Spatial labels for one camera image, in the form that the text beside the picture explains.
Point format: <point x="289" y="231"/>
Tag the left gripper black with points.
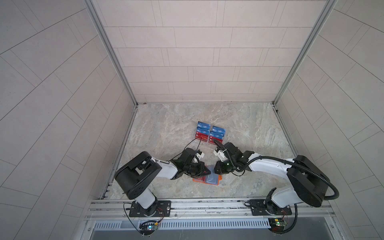
<point x="200" y="167"/>

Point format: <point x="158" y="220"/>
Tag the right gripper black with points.
<point x="218" y="167"/>

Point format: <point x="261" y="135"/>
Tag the red vip card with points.
<point x="213" y="140"/>
<point x="200" y="180"/>
<point x="203" y="137"/>

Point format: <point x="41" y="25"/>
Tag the orange card holder wallet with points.
<point x="212" y="178"/>

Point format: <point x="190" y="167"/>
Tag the clear acrylic card display stand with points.
<point x="208" y="133"/>

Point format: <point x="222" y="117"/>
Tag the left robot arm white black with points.
<point x="135" y="177"/>

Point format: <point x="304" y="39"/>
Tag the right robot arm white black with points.
<point x="307" y="183"/>

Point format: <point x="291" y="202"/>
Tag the blue card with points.
<point x="203" y="125"/>
<point x="216" y="135"/>
<point x="203" y="131"/>
<point x="218" y="130"/>

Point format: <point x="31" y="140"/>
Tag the blue card top right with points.
<point x="218" y="130"/>

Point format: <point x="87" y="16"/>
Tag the blue card top left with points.
<point x="203" y="125"/>

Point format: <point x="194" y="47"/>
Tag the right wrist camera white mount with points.
<point x="220" y="154"/>

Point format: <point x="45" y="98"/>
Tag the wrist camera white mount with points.
<point x="220" y="154"/>
<point x="199" y="155"/>

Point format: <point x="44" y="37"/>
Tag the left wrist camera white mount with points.
<point x="199" y="155"/>

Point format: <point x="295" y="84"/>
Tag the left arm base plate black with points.
<point x="156" y="210"/>

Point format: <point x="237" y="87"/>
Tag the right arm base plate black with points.
<point x="263" y="208"/>

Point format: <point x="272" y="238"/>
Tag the left circuit board with wires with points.
<point x="148" y="227"/>

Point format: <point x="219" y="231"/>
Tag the circuit board with wires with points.
<point x="148" y="227"/>
<point x="277" y="225"/>

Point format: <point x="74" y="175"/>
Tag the right circuit board with wires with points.
<point x="277" y="225"/>

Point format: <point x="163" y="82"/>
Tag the aluminium mounting rail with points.
<point x="210" y="208"/>

